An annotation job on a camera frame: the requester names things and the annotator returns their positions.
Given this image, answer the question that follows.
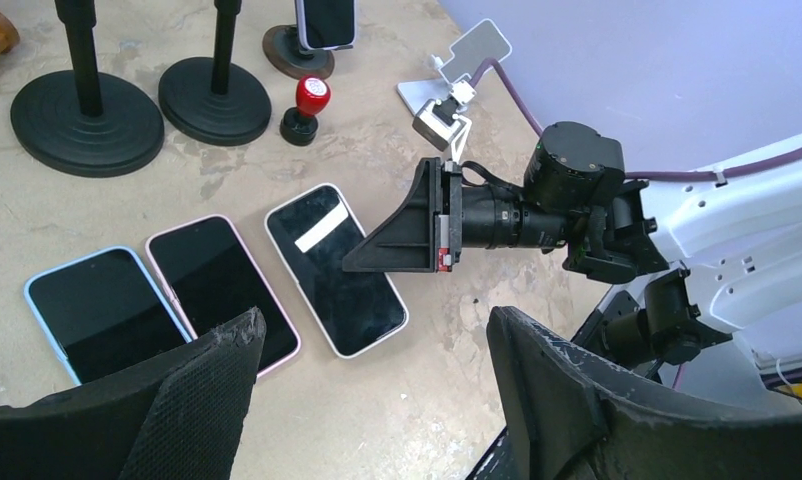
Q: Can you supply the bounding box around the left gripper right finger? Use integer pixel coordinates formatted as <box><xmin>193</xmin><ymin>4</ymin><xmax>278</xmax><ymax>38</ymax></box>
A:
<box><xmin>487</xmin><ymin>307</ymin><xmax>802</xmax><ymax>479</ymax></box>

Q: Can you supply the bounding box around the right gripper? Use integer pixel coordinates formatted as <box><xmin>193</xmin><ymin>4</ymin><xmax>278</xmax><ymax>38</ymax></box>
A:
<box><xmin>342</xmin><ymin>157</ymin><xmax>463</xmax><ymax>273</ymax></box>

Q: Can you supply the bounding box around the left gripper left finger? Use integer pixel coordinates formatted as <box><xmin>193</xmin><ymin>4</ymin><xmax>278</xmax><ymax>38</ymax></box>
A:
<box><xmin>0</xmin><ymin>308</ymin><xmax>266</xmax><ymax>479</ymax></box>

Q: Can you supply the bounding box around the black phone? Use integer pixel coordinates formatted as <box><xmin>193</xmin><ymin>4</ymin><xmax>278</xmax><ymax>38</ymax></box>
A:
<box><xmin>295</xmin><ymin>0</ymin><xmax>357</xmax><ymax>51</ymax></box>
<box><xmin>264</xmin><ymin>183</ymin><xmax>409</xmax><ymax>359</ymax></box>

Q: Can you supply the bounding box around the light blue case phone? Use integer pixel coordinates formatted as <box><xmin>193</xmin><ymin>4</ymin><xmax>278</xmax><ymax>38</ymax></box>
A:
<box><xmin>23</xmin><ymin>245</ymin><xmax>192</xmax><ymax>385</ymax></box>

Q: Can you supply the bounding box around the pink case phone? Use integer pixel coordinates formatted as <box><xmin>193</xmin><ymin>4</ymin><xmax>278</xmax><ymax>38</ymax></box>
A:
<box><xmin>145</xmin><ymin>214</ymin><xmax>301</xmax><ymax>377</ymax></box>

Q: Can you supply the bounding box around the black phone stand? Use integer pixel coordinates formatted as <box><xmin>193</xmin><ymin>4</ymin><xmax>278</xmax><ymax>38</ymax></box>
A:
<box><xmin>10</xmin><ymin>1</ymin><xmax>165</xmax><ymax>178</ymax></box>
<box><xmin>158</xmin><ymin>0</ymin><xmax>272</xmax><ymax>146</ymax></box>

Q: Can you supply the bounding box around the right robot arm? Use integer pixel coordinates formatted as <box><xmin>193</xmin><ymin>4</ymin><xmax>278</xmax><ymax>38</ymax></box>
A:
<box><xmin>343</xmin><ymin>122</ymin><xmax>802</xmax><ymax>367</ymax></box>

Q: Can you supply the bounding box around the silver phone stand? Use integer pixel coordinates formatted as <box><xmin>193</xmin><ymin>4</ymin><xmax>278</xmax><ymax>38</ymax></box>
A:
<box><xmin>396</xmin><ymin>18</ymin><xmax>512</xmax><ymax>115</ymax></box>

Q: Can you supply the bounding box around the red black stamp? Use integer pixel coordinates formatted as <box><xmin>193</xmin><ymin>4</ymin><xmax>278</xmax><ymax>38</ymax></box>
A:
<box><xmin>280</xmin><ymin>75</ymin><xmax>331</xmax><ymax>146</ymax></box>

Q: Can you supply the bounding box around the black base frame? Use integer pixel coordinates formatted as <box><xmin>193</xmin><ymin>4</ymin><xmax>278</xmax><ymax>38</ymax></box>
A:
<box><xmin>466</xmin><ymin>427</ymin><xmax>522</xmax><ymax>480</ymax></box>

